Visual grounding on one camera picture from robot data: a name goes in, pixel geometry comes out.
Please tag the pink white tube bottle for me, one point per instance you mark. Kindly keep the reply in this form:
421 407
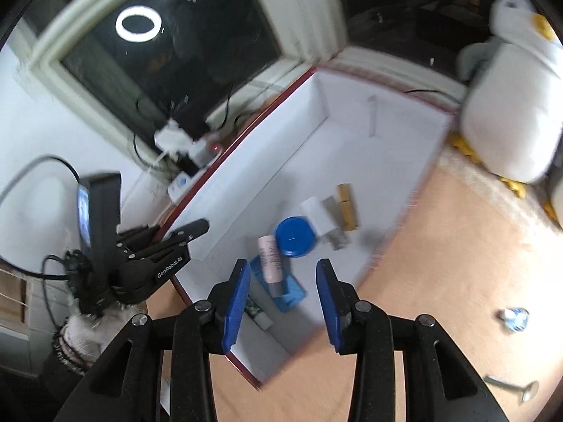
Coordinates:
272 270

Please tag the small clear blue bottle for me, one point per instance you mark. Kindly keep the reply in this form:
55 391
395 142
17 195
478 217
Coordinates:
515 319

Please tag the phone on gripper mount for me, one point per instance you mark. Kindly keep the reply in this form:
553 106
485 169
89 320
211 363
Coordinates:
98 210

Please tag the white wall charger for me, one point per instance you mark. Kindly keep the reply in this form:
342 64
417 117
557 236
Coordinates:
322 222

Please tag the grey metal spoon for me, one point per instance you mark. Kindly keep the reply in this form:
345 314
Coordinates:
525 393

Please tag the white gloved hand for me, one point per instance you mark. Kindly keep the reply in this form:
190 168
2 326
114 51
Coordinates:
83 337

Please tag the large plush penguin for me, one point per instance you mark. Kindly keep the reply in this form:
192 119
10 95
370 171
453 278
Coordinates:
511 117

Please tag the small plush penguin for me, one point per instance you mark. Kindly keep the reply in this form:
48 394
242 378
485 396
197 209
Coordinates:
553 204

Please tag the white power strip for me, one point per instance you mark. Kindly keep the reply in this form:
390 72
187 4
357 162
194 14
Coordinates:
181 185

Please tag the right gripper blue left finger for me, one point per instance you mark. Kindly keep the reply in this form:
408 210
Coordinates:
236 292

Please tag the white power adapter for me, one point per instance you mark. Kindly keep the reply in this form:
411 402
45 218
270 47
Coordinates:
172 139

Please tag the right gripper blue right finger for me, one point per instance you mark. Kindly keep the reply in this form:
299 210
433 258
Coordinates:
333 302

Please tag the red white cardboard box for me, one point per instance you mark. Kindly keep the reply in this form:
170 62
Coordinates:
329 128

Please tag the black power adapter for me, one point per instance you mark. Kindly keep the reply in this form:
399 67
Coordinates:
189 119

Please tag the wooden clothespin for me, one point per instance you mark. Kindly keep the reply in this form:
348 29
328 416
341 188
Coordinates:
347 207

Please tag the blue round tape measure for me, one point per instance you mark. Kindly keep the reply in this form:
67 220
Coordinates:
295 237

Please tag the green white lip balm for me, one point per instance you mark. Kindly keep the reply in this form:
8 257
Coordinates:
256 313

